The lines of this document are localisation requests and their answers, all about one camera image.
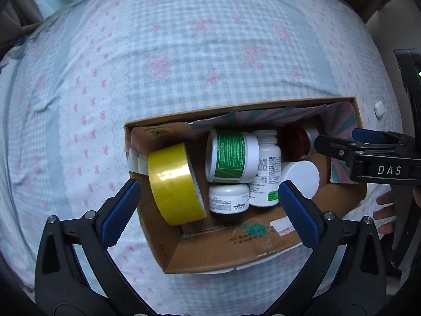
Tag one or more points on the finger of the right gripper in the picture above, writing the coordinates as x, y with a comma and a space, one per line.
369, 163
381, 137

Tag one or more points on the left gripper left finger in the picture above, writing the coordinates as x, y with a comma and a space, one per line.
75, 275

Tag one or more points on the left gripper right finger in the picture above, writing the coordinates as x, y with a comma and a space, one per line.
345, 274

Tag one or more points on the large white round jar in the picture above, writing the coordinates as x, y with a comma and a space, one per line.
303, 174

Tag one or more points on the small red silver tin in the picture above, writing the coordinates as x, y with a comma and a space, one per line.
299, 143

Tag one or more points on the white pill bottle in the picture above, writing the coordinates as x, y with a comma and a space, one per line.
264, 187

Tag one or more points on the yellow tape roll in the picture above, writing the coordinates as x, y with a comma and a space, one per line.
174, 186

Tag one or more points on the green label white jar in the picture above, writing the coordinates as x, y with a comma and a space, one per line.
231, 157

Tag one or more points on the white black cream jar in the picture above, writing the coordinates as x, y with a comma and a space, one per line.
228, 201

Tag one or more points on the person's right hand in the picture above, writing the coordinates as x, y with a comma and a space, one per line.
386, 214

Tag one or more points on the small white case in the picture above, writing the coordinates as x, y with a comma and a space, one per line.
379, 109

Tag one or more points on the open cardboard box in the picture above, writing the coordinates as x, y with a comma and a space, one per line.
207, 245

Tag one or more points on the checkered floral bed sheet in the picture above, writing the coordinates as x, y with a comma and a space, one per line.
69, 89

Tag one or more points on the left brown curtain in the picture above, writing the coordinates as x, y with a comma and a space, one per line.
19, 18

